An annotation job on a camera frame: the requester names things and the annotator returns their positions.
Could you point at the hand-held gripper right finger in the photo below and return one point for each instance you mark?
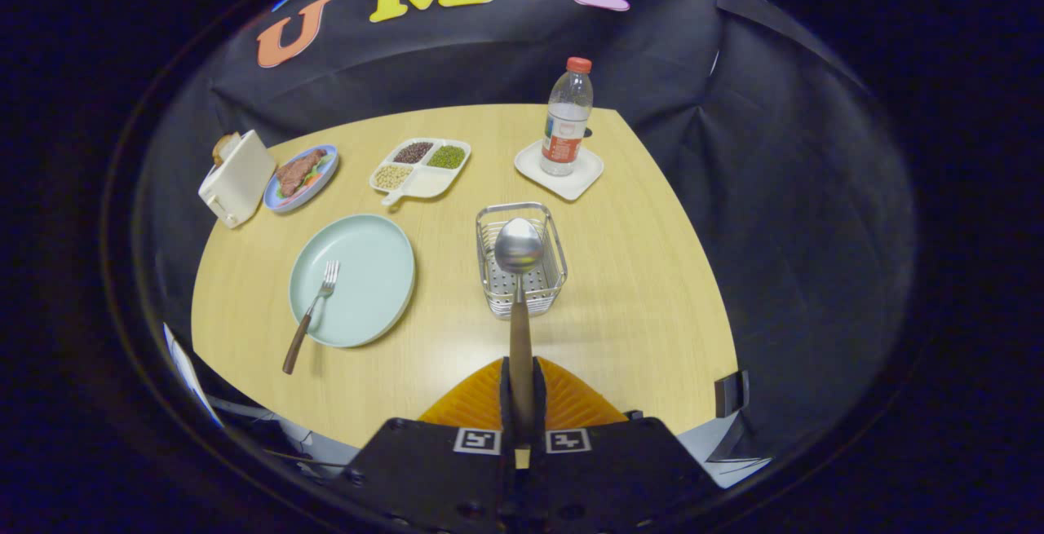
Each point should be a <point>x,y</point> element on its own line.
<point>540,395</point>

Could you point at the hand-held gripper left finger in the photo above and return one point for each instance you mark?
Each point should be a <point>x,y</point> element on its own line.
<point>505,395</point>

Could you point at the light green plate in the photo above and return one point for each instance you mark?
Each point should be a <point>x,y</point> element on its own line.
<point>367,273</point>

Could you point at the black table edge clamp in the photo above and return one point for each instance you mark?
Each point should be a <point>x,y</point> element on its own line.
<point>730,394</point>

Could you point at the white square coaster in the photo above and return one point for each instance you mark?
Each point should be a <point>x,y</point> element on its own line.
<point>581,179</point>

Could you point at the white divided dish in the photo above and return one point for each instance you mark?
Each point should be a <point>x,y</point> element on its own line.
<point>432,183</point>

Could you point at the green beans pile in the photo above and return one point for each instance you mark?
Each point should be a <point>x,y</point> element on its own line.
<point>447,157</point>

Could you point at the yellow soybeans pile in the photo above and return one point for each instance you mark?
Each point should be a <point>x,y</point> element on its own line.
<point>391,177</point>

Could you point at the dark red beans pile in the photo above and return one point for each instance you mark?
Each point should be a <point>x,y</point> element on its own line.
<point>413,152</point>

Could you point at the red capped water bottle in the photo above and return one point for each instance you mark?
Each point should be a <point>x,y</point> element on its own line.
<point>563,126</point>

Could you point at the black backdrop cloth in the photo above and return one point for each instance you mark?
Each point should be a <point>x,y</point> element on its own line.
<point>734,191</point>

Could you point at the blue plate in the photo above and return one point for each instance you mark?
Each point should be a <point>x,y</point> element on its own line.
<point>318,183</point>

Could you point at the steak with vegetables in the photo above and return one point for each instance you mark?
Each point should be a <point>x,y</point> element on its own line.
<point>295,175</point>

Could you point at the white toaster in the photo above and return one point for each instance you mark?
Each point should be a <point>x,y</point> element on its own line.
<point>241,179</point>

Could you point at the toast slice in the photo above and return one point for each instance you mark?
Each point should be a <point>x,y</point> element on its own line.
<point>224,147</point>

